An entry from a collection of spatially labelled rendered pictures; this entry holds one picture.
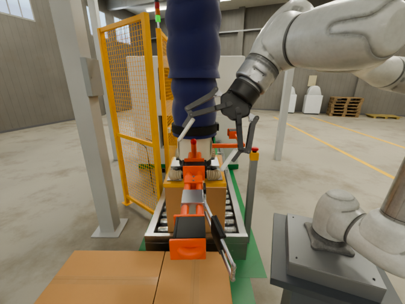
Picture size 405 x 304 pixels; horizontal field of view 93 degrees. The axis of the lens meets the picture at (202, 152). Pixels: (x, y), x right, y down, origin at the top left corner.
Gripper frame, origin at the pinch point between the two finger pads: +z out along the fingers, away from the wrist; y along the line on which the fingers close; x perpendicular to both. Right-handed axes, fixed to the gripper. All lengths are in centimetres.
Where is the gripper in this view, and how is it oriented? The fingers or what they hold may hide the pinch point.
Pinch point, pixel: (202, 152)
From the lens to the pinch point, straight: 50.8
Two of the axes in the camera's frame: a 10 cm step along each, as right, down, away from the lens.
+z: -5.7, 8.1, 1.2
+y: 8.2, 5.7, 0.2
